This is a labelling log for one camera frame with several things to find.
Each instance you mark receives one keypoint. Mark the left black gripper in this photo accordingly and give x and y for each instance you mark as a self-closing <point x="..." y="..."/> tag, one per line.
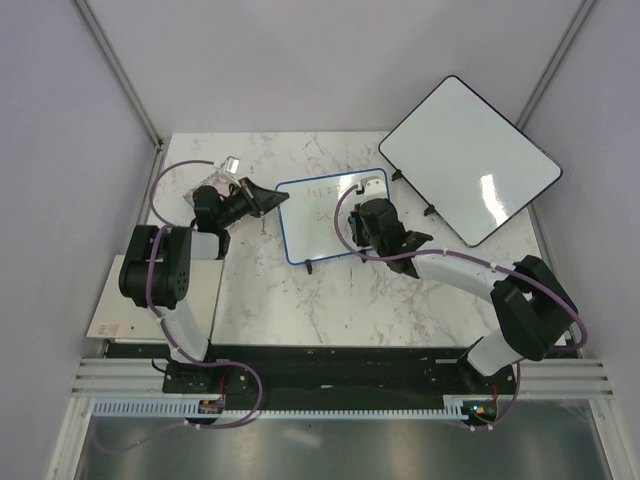
<point x="260" y="201"/>

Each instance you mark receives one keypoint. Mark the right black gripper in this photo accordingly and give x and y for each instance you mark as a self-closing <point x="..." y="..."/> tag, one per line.
<point x="360" y="240"/>

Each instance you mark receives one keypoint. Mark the small blue-framed whiteboard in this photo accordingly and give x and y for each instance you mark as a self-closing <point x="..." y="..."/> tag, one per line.
<point x="307" y="217"/>

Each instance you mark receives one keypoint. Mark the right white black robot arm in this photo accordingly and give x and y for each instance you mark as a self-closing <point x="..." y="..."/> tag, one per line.
<point x="532" y="308"/>

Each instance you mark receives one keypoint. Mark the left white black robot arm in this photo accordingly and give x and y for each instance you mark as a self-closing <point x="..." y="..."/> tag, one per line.
<point x="156" y="270"/>

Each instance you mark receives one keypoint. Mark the large black-framed whiteboard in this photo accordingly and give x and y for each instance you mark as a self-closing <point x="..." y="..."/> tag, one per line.
<point x="467" y="161"/>

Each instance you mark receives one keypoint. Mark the colourful patterned packet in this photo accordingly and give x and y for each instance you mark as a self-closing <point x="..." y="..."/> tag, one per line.
<point x="218" y="187"/>

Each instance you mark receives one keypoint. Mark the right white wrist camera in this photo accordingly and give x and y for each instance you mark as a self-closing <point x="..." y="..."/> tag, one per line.
<point x="372" y="188"/>

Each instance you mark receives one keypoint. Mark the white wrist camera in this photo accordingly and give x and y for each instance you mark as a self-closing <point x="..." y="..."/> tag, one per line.
<point x="372" y="188"/>
<point x="227" y="170"/>

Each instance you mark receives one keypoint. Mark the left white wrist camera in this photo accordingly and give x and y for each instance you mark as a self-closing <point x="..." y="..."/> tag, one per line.
<point x="227" y="170"/>

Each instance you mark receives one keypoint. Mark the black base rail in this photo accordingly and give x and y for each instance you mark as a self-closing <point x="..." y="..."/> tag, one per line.
<point x="289" y="376"/>

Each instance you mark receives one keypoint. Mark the white slotted cable duct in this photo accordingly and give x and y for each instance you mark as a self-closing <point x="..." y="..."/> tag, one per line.
<point x="205" y="409"/>

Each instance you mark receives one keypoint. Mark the left aluminium corner post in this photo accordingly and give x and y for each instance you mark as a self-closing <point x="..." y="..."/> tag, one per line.
<point x="109" y="55"/>

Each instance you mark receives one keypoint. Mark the aluminium corner post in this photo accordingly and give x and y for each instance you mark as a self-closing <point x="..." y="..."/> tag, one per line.
<point x="562" y="50"/>
<point x="109" y="55"/>

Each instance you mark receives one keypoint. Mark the aluminium slotted rail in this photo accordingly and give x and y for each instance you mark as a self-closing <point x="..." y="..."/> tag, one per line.
<point x="554" y="379"/>

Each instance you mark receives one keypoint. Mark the right aluminium corner post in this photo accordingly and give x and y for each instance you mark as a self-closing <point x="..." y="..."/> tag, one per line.
<point x="562" y="50"/>

